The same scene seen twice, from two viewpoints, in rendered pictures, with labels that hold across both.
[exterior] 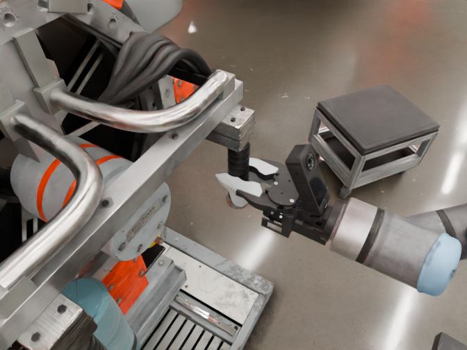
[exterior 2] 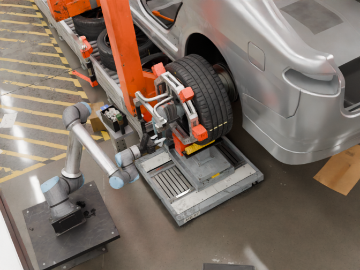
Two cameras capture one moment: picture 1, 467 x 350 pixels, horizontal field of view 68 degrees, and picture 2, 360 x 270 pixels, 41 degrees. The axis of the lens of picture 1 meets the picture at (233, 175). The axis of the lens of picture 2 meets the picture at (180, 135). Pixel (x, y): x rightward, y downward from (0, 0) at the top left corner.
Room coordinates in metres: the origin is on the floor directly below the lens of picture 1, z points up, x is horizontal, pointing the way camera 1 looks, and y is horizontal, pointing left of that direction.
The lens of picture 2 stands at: (1.94, -1.92, 3.21)
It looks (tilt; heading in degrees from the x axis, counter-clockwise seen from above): 44 degrees down; 126
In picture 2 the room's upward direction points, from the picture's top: 8 degrees counter-clockwise
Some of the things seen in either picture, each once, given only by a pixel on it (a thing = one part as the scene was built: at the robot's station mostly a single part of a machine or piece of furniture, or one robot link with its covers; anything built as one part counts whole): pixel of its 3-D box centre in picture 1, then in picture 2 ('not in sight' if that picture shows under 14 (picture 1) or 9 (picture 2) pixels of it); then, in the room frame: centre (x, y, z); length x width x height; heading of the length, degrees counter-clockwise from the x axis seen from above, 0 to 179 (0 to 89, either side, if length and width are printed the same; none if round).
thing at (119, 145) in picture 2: not in sight; (117, 138); (-0.35, 0.32, 0.21); 0.10 x 0.10 x 0.42; 60
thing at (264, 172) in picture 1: (252, 173); (160, 143); (0.42, -0.03, 0.81); 0.09 x 0.03 x 0.06; 51
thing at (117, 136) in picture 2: not in sight; (114, 121); (-0.33, 0.31, 0.44); 0.43 x 0.17 x 0.03; 150
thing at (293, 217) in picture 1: (300, 208); (145, 147); (0.34, -0.11, 0.80); 0.12 x 0.08 x 0.09; 60
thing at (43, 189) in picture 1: (92, 193); (167, 113); (0.33, 0.22, 0.85); 0.21 x 0.14 x 0.14; 60
